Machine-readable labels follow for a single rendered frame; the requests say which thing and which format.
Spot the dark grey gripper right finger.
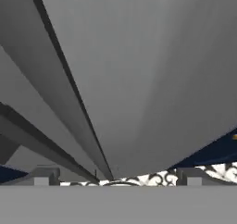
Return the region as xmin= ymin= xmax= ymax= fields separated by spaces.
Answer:
xmin=176 ymin=167 xmax=231 ymax=186

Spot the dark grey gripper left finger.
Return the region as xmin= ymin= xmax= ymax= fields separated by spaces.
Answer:
xmin=1 ymin=165 xmax=61 ymax=186

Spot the wide grey appliance door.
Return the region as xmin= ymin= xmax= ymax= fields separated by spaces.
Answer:
xmin=39 ymin=0 xmax=237 ymax=180

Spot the narrow grey appliance panel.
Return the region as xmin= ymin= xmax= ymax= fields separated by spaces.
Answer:
xmin=0 ymin=0 xmax=116 ymax=181

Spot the long grey bar handle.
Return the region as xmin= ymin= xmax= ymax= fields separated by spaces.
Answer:
xmin=0 ymin=102 xmax=101 ymax=184

